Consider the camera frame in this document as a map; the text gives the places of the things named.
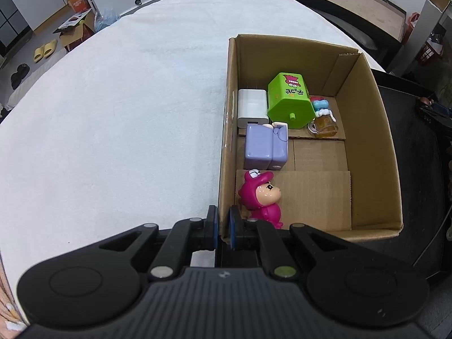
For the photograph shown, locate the pink hooded figurine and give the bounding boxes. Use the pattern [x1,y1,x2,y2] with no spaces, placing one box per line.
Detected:
[238,169,283,229]

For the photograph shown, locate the purple box toy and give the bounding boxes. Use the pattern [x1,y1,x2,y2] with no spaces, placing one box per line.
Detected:
[244,122,289,171]

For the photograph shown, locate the brown cardboard box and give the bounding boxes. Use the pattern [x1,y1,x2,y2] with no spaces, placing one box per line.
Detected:
[218,34,403,242]

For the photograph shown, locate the blue creature beer mug figurine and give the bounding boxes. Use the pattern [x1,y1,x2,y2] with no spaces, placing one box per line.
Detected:
[308,96,339,138]

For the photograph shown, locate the green box toy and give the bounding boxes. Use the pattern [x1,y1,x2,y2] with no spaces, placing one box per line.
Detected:
[267,72,315,129]

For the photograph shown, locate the white power adapter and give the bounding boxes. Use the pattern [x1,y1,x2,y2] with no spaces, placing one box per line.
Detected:
[238,89,269,129]

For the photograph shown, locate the person's hand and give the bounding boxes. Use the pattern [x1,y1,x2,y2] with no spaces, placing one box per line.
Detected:
[0,261,28,339]

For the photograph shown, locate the black tray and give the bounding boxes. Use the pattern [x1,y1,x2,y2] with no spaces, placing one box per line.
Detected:
[372,70,451,278]

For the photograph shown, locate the black slippers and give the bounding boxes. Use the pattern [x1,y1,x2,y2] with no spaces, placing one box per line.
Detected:
[11,64,30,90]

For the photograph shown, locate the yellow slippers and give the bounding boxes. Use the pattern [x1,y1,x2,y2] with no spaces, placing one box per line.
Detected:
[33,39,57,63]

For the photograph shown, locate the open cardboard box on floor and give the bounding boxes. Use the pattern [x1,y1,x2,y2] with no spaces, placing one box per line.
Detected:
[54,9,95,52]

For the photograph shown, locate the black framed board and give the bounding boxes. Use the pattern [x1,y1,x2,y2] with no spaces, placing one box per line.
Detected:
[296,0,406,51]

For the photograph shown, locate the orange box on floor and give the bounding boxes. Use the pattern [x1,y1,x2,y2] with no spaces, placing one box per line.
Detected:
[66,0,90,13]

